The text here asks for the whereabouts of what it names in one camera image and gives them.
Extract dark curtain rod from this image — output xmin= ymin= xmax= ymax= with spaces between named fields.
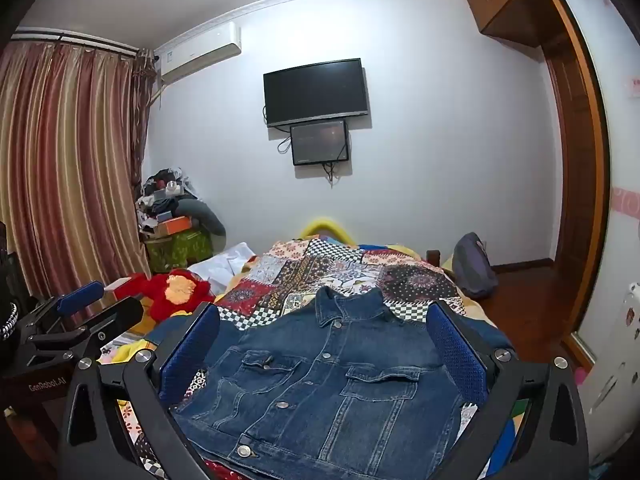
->
xmin=10 ymin=30 xmax=141 ymax=56

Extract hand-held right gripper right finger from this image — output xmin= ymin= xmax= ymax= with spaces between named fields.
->
xmin=425 ymin=300 xmax=591 ymax=480

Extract striped brown curtain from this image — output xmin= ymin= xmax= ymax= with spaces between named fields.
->
xmin=0 ymin=40 xmax=156 ymax=301

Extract red plush toy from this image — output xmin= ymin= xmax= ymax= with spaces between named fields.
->
xmin=127 ymin=269 xmax=217 ymax=323

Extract pile of clothes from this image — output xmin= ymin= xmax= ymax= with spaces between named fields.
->
xmin=136 ymin=169 xmax=193 ymax=226

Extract red white box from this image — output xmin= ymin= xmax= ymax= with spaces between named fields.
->
xmin=102 ymin=276 xmax=138 ymax=306

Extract grey blue backpack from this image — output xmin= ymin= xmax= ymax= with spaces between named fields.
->
xmin=452 ymin=232 xmax=498 ymax=301

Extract white air conditioner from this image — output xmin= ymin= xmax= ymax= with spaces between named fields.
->
xmin=155 ymin=22 xmax=243 ymax=86

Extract white cloth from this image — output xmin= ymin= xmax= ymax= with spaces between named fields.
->
xmin=190 ymin=242 xmax=258 ymax=296

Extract orange box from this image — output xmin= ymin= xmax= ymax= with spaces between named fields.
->
xmin=152 ymin=216 xmax=193 ymax=237

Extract blue denim jeans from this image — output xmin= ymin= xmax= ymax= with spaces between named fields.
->
xmin=150 ymin=287 xmax=516 ymax=480

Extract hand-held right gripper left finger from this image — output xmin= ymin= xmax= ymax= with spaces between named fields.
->
xmin=56 ymin=301 xmax=223 ymax=480

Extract patchwork printed blanket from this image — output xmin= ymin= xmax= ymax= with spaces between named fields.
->
xmin=97 ymin=237 xmax=531 ymax=480

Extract black wall television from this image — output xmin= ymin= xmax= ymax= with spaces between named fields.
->
xmin=263 ymin=58 xmax=371 ymax=128

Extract brown wooden door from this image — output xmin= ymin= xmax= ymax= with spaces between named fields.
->
xmin=542 ymin=45 xmax=603 ymax=341

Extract yellow bed end rail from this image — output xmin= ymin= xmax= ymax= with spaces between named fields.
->
xmin=300 ymin=216 xmax=356 ymax=243

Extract small black wall monitor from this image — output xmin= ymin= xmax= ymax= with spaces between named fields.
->
xmin=290 ymin=120 xmax=350 ymax=167

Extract white sliding wardrobe door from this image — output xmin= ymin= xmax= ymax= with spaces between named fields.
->
xmin=550 ymin=0 xmax=640 ymax=466

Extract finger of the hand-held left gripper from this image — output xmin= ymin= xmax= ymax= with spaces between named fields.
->
xmin=17 ymin=296 xmax=145 ymax=368
xmin=20 ymin=281 xmax=105 ymax=333

